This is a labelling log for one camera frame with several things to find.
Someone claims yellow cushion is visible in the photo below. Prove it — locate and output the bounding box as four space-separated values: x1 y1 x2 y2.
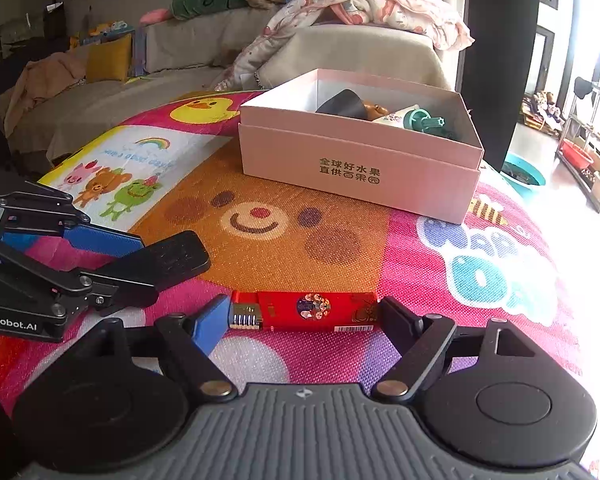
84 34 133 83

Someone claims green plush toy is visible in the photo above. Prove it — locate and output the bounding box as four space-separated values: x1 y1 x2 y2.
167 0 248 21

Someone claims peach cloth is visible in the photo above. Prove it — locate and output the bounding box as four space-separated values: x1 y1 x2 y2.
5 50 88 136

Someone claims pink floral blanket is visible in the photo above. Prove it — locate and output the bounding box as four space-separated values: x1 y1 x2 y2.
212 0 476 92

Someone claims red basin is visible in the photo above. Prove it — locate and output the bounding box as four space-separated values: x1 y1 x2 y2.
560 140 595 170

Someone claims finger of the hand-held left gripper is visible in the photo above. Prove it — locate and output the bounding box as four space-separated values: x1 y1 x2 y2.
0 232 159 317
0 181 145 257

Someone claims colourful cartoon play mat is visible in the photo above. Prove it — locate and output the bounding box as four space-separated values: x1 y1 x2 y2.
0 89 588 480

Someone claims white metal rack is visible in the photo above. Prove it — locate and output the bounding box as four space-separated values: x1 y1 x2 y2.
555 77 600 221

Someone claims teal basin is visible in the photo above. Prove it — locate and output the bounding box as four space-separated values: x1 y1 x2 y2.
500 152 547 201

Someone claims blue yellow toy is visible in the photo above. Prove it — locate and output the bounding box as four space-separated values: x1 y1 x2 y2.
80 21 136 43

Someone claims plush toy pile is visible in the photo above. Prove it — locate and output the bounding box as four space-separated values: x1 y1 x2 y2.
522 90 566 131

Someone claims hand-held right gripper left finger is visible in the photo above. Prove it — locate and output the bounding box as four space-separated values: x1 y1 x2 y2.
87 294 237 403

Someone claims black device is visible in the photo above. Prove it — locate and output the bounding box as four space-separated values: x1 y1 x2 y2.
100 230 212 291

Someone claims red snack packet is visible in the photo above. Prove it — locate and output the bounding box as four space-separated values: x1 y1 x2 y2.
228 290 381 333

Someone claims teal plastic tool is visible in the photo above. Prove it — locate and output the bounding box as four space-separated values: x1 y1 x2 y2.
402 107 458 141

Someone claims black tape roll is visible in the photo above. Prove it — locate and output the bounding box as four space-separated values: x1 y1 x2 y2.
315 88 368 121

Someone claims purple striped cloth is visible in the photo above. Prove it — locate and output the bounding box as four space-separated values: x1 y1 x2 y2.
130 30 148 78

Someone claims cream lotion tube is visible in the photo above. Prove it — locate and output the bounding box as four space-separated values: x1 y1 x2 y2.
372 105 421 126

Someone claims light wooden pig figurine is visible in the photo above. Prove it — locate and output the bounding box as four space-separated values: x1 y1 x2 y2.
361 99 388 122

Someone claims beige sofa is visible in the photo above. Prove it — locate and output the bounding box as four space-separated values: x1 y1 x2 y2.
0 0 468 161

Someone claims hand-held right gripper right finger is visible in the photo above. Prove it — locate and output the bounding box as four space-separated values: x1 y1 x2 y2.
375 296 546 403

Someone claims pink cardboard box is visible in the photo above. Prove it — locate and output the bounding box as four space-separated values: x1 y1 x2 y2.
237 68 485 225

